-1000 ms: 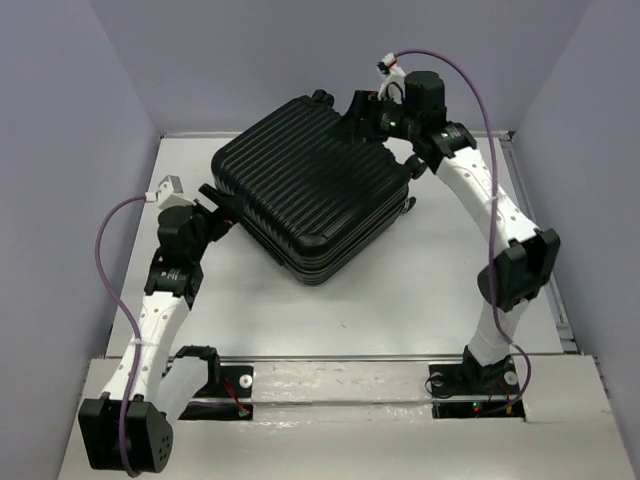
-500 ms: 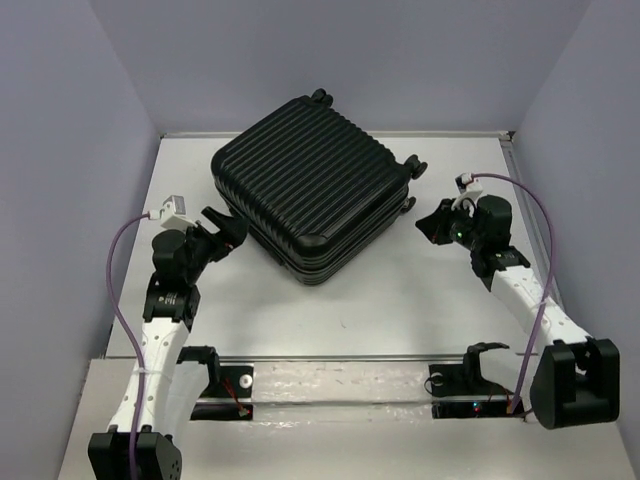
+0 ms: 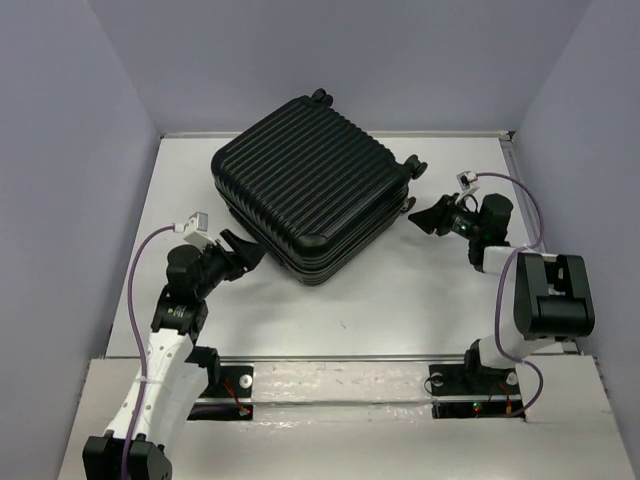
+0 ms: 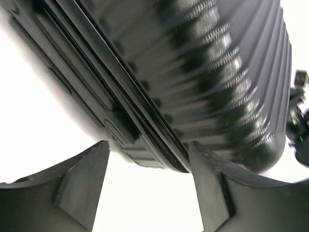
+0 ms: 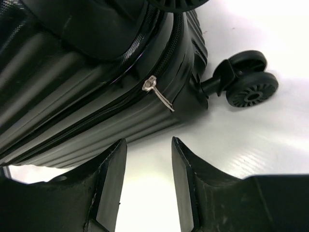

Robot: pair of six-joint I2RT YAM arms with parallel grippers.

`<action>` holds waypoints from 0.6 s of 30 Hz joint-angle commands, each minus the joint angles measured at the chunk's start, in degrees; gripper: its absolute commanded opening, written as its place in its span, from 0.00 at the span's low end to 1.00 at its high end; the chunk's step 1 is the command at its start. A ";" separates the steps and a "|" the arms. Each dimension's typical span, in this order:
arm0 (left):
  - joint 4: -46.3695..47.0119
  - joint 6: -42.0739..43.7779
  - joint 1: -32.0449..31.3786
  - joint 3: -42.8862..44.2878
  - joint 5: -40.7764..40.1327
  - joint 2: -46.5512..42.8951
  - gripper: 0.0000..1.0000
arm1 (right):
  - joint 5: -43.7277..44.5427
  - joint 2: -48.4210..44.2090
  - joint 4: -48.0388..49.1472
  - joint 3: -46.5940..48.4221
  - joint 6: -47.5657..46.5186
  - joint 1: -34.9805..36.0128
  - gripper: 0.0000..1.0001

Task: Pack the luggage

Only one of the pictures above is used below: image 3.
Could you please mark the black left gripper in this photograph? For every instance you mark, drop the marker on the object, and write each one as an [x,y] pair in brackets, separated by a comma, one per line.
[246,255]

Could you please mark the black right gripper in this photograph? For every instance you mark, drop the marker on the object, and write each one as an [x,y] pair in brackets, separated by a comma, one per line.
[438,215]

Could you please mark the black ribbed hard-shell suitcase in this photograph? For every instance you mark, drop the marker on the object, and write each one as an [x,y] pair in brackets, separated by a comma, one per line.
[313,187]

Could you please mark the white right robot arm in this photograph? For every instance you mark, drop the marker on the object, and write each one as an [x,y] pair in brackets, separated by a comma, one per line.
[552,300]

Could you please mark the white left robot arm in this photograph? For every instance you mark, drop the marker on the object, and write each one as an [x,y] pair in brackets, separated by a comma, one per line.
[174,370]

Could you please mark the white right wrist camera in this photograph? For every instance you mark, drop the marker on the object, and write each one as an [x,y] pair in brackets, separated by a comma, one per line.
[467,181]

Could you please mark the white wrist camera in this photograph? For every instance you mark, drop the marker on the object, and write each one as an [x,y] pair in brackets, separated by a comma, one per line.
[196,231]
[467,181]

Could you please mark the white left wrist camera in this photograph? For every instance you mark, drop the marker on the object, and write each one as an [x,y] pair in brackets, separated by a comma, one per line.
[196,231]

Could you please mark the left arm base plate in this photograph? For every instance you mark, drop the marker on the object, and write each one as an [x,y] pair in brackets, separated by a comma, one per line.
[230,400]

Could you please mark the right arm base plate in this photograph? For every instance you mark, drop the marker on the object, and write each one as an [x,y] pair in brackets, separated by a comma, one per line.
[457,393]

